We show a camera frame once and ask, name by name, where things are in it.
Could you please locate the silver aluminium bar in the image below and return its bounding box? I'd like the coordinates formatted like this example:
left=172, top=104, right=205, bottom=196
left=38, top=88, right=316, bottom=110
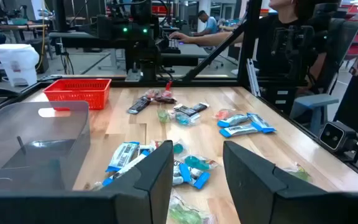
left=246, top=58, right=262, bottom=98

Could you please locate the red ring pop candy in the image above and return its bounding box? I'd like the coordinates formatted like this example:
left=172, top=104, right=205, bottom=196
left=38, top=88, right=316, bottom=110
left=149, top=139, right=165, bottom=151
left=144, top=88, right=178, bottom=105

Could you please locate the red plastic basket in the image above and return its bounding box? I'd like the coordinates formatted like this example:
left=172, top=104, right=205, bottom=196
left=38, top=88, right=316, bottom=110
left=43, top=78, right=112, bottom=111

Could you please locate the dark grey side desk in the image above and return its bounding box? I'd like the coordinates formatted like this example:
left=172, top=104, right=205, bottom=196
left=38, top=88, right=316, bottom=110
left=160, top=42, right=213, bottom=68
left=48, top=30, right=105, bottom=49

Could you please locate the black office chair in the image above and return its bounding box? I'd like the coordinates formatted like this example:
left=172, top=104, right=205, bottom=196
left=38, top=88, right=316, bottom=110
left=289, top=2, right=358, bottom=137

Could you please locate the black table-level camera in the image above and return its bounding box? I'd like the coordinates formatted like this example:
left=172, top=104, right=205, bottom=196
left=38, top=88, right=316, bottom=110
left=318, top=120, right=358, bottom=155

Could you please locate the blue ring pop candy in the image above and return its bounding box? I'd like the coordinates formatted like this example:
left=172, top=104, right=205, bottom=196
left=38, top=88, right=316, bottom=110
left=175, top=112, right=199, bottom=126
left=172, top=141, right=188, bottom=156
left=181, top=154, right=219, bottom=172

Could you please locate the green ring pop candy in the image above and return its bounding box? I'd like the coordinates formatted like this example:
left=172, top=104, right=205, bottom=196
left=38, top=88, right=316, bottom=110
left=282, top=162, right=313, bottom=184
left=156, top=108, right=173, bottom=124
left=167, top=194, right=218, bottom=224

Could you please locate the dark Hershey's chocolate bar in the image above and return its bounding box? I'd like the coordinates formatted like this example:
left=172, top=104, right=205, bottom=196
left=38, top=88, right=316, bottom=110
left=173, top=103, right=201, bottom=119
left=191, top=102, right=210, bottom=113
left=127, top=96, right=152, bottom=115

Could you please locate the grey translucent plastic bin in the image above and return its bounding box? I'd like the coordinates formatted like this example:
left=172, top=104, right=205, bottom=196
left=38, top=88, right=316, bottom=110
left=0, top=100, right=91, bottom=192

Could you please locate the orange ring pop candy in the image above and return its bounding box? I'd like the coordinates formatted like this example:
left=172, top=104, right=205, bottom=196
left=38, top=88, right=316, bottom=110
left=213, top=108, right=236, bottom=121

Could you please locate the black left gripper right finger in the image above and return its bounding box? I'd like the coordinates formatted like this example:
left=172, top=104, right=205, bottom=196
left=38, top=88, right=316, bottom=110
left=223, top=140, right=328, bottom=224

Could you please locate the black backlit keyboard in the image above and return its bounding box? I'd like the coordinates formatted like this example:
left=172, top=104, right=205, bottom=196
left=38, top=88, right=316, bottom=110
left=165, top=37, right=182, bottom=54

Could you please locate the white trash bin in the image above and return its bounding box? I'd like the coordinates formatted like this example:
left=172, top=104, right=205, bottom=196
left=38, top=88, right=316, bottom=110
left=0, top=43, right=40, bottom=88

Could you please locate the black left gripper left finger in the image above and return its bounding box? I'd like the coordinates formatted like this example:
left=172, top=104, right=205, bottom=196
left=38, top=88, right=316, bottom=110
left=103, top=139, right=174, bottom=224

